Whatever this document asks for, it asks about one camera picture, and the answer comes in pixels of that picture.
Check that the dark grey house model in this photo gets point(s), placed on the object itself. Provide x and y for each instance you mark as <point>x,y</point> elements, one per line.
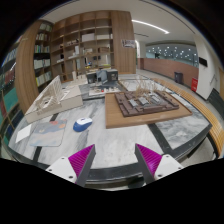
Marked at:
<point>103,77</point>

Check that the blue and white computer mouse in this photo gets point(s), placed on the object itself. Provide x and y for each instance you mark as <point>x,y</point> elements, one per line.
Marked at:
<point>82,124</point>

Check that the black trash bin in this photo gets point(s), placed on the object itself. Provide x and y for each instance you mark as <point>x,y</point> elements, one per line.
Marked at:
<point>178,77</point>

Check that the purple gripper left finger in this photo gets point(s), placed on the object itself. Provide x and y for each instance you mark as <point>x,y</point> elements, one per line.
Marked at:
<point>76,167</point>

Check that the clear acrylic model case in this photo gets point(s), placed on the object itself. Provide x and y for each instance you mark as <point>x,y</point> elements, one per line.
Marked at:
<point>132,81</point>

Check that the brown building model on board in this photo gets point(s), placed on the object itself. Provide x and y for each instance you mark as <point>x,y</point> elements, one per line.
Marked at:
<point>123,109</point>

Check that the large wooden bookshelf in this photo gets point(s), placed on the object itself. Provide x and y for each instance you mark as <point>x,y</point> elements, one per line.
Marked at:
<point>91,41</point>

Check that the grey patterned mouse pad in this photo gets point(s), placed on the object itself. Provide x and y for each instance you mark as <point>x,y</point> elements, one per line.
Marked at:
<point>48,134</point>

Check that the white architectural model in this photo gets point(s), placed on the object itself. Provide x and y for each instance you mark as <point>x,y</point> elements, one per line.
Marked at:
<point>54,99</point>

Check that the side bookshelf with books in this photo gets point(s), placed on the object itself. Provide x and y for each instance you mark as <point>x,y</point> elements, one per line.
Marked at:
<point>42,61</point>

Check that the red sign stand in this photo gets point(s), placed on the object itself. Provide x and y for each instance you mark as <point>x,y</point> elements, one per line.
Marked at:
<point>194,84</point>

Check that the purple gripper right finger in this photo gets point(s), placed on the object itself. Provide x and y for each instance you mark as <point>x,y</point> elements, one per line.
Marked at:
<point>153,165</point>

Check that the wall poster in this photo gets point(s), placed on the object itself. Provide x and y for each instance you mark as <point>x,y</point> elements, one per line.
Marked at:
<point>128,43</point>

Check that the white paper sheet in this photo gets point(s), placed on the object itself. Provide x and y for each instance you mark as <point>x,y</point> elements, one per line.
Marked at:
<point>23,133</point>

